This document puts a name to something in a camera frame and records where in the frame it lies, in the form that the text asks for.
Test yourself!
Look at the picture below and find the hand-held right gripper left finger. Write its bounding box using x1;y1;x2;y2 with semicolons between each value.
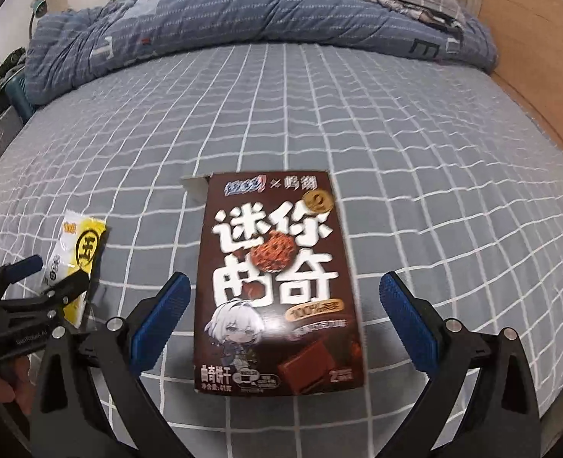
29;271;190;458

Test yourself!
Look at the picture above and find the blue striped quilt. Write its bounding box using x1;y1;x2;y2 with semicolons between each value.
24;0;499;106

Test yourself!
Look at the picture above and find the teal suitcase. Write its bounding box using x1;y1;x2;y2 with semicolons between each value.
5;76;36;125

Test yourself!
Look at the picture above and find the brown cookie box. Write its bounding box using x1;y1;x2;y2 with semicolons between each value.
181;170;365;396

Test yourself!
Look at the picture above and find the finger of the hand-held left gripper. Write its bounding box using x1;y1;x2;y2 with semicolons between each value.
0;254;44;293
40;273;91;318

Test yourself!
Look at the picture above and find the blue desk lamp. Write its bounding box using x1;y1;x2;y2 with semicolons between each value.
29;0;48;34

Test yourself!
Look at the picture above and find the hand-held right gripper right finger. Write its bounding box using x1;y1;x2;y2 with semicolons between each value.
379;271;544;458

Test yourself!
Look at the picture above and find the yellow snack packet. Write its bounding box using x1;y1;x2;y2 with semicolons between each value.
40;210;108;327

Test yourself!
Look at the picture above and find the bed with grey checked sheet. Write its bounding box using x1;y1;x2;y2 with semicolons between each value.
0;40;563;444

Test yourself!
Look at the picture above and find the wooden headboard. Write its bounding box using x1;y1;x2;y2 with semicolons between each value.
477;0;563;173

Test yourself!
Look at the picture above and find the person's left hand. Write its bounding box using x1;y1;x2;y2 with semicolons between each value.
0;355;36;416

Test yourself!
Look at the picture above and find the black cable bundle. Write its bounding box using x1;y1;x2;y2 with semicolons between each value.
0;48;29;79

